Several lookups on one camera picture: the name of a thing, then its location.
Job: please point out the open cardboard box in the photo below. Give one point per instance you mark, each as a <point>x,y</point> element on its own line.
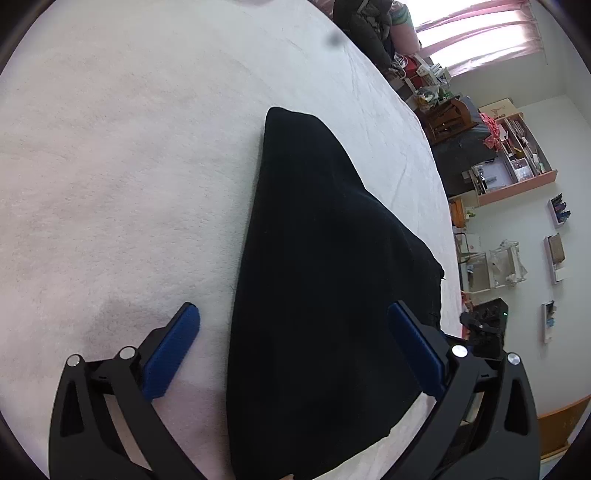
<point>555,258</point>

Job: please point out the pink plush cushion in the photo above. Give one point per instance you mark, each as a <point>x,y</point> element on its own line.
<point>404,27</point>

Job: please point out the small dark printed box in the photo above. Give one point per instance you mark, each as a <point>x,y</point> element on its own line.
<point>559,211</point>

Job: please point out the dark desk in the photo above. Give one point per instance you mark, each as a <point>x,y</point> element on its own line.
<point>461,161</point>

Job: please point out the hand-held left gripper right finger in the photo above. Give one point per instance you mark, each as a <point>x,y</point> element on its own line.
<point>418,350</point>

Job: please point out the clear plastic bag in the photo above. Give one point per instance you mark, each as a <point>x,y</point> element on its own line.
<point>508,263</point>

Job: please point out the black pants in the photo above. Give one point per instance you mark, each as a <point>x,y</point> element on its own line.
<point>323,277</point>

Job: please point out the pink bookshelf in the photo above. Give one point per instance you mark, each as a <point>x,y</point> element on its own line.
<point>517,161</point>

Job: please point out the brown wooden chair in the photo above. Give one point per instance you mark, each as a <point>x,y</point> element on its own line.
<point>450,117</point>

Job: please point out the pink curtain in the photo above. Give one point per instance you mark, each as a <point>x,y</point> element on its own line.
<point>485,32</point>

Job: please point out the dark jacket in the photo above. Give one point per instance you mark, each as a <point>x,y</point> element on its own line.
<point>364,27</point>

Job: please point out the narrow white box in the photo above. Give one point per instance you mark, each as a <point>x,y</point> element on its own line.
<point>548,323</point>

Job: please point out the red cloth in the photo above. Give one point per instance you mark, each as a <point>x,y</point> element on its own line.
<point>491,127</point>

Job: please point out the wooden board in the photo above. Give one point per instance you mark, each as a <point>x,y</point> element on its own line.
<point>561,429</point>

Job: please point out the pink fleece blanket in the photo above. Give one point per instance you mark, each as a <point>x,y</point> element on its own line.
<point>115,161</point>

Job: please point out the white open box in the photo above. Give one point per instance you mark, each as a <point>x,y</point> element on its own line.
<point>475,270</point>

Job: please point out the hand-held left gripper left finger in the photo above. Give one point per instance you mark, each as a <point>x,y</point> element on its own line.
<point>168,355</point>

